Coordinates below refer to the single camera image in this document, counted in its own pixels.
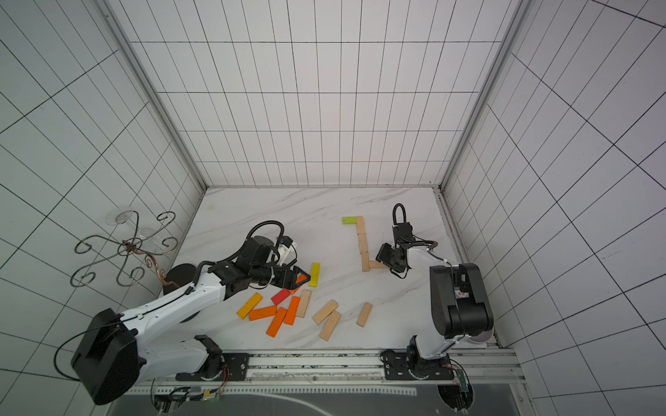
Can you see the orange block upright middle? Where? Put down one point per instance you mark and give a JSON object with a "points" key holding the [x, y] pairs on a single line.
{"points": [[291, 314]]}

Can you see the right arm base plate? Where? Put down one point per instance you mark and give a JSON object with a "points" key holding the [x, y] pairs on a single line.
{"points": [[409, 366]]}

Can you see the dark oval stand base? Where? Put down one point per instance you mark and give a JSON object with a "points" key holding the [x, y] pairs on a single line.
{"points": [[178, 276]]}

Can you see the red wooden block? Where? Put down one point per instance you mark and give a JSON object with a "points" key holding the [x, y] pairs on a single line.
{"points": [[281, 296]]}

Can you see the yellow-green block upper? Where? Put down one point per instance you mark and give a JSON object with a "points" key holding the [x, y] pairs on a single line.
{"points": [[314, 274]]}

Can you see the natural block diagonal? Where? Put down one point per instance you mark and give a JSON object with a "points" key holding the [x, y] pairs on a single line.
{"points": [[330, 325], [360, 225], [325, 312]]}

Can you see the lilac bowl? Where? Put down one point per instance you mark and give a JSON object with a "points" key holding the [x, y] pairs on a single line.
{"points": [[483, 338]]}

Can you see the long orange block bottom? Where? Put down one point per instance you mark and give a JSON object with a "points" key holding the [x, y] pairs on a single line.
{"points": [[276, 323]]}

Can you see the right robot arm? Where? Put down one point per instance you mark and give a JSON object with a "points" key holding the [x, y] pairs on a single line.
{"points": [[458, 301]]}

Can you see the natural block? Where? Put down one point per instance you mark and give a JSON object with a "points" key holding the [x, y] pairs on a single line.
{"points": [[376, 265], [365, 262], [363, 244], [364, 315], [303, 304]]}

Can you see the orange block lying horizontal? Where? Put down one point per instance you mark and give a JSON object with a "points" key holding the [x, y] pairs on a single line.
{"points": [[262, 313]]}

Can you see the electronics board with wires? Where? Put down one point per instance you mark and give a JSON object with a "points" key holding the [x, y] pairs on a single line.
{"points": [[168, 403]]}

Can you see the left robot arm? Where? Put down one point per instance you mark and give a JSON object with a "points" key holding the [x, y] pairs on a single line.
{"points": [[117, 351]]}

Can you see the ornate metal wire stand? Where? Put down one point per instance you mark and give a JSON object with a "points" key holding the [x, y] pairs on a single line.
{"points": [[139, 245]]}

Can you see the yellow-orange wooden block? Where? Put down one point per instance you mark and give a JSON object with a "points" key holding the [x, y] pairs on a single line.
{"points": [[249, 306]]}

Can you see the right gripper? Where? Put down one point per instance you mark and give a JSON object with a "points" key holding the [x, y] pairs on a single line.
{"points": [[395, 255]]}

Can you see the orange block upper diagonal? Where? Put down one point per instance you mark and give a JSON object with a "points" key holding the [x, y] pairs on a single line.
{"points": [[300, 281]]}

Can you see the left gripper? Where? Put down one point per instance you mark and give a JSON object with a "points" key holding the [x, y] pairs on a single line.
{"points": [[291, 284]]}

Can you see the aluminium mounting rail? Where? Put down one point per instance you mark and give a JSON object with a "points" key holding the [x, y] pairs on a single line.
{"points": [[279, 372]]}

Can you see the natural block beside orange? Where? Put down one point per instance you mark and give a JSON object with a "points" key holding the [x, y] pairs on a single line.
{"points": [[303, 304]]}

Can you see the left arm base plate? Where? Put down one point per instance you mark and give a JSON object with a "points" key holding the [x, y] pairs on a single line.
{"points": [[224, 367]]}

